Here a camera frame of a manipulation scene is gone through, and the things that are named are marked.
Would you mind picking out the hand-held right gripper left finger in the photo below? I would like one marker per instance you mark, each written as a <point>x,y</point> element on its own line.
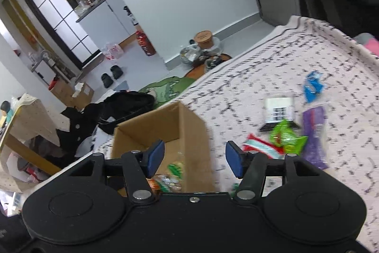
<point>155,158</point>

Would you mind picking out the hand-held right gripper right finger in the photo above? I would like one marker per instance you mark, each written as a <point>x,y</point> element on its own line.
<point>235,159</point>

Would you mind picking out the dark green snack packet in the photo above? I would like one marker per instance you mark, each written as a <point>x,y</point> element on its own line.
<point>175,168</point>

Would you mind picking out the small green snack packet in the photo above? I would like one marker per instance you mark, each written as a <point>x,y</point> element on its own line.
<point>236,187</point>

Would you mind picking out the red green striped snack packet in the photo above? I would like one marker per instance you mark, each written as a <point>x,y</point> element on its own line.
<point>260,147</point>

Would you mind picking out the brown cardboard box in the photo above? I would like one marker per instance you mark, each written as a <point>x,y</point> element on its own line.
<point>195,137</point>

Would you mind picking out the light green snack packet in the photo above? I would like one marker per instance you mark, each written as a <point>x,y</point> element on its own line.
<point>285,137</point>

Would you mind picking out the white snack packet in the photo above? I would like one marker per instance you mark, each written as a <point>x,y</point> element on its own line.
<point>279,110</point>

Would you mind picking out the purple snack packet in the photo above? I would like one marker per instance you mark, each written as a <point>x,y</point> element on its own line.
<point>314,137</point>

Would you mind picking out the blue snack packet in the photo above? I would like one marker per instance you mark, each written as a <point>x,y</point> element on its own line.
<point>313,85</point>

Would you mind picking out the black bag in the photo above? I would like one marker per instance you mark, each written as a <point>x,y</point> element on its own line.
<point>127,106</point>

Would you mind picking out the green frog rug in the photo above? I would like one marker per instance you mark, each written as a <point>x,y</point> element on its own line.
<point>165,90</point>

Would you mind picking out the black white clothes pile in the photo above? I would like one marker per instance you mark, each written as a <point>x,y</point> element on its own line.
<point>77,128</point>

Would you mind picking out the carton with white tissue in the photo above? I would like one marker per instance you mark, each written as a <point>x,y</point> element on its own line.
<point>83,94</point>

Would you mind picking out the clear plastic bag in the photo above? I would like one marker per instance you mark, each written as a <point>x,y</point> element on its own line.
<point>191,54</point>

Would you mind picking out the white black patterned blanket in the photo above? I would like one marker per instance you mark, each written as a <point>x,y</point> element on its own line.
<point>296,63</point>

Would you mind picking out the red oil bottle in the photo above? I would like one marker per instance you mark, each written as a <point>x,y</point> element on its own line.
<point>145,44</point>

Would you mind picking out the pink plastic bag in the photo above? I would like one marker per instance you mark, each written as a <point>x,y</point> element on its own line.
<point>112,51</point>

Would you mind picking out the plain brown carton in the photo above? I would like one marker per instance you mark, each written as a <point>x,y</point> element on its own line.
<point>60,93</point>

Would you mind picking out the brown tub with lid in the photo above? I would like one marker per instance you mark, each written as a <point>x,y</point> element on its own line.
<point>204,39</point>

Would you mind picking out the wooden table with dotted cloth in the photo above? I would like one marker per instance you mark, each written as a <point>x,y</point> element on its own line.
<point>29,119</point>

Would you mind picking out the white floor cabinet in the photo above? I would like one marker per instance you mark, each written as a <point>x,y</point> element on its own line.
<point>112,18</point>

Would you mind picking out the black framed sliding door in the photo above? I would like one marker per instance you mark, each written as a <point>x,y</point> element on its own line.
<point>59,16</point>

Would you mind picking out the pink grey plush toy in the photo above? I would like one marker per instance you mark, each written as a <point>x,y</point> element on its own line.
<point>368,44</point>

